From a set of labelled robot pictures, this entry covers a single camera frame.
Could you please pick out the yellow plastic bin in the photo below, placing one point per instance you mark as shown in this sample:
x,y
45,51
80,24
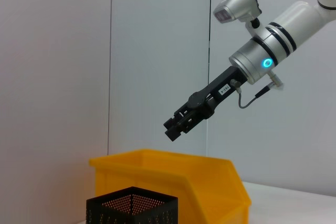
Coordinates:
x,y
210,182

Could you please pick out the black mesh pen holder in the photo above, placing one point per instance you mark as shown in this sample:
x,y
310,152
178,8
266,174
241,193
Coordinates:
x,y
131,208

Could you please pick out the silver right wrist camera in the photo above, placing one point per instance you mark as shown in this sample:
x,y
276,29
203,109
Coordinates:
x,y
236,3

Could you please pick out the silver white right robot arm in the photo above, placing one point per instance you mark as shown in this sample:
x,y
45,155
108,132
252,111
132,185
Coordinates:
x,y
283,35

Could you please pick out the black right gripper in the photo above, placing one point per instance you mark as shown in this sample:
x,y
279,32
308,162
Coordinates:
x,y
223,87

